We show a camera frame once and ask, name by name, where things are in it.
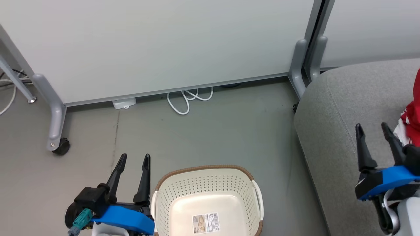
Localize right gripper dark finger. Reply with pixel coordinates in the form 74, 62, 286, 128
381, 122, 407, 166
355, 123, 378, 173

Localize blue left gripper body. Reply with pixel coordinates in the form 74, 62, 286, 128
91, 201, 155, 236

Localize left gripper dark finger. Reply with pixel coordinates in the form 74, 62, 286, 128
106, 153, 128, 203
133, 153, 152, 205

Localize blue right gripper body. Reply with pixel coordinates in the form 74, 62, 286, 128
355, 165, 420, 201

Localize red garment with white stripes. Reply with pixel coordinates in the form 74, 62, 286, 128
393, 101, 420, 147

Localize cream perforated laundry basket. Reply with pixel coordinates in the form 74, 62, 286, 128
151, 165, 264, 236

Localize basket barcode sticker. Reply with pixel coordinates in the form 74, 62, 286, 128
192, 212, 220, 234

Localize grey fabric sofa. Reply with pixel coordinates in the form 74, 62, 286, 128
294, 58, 420, 236

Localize white power adapter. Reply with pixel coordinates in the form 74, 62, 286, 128
112, 98, 137, 110

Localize long grey partition foot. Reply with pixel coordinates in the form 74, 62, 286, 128
32, 73, 67, 152

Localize narrow white partition panel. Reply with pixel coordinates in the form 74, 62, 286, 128
320, 0, 420, 70

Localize grey slanted table leg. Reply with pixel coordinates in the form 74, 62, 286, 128
0, 54, 37, 104

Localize wide white partition panel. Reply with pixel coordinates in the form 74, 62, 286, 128
0, 0, 324, 107

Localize teal left camera connector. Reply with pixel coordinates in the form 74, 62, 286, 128
68, 209, 93, 236

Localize looped white floor cable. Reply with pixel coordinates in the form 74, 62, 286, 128
167, 87, 214, 115

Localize long white floor cable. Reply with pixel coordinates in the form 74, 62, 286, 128
0, 78, 17, 116

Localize black floor cables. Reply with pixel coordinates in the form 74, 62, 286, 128
0, 69, 33, 88

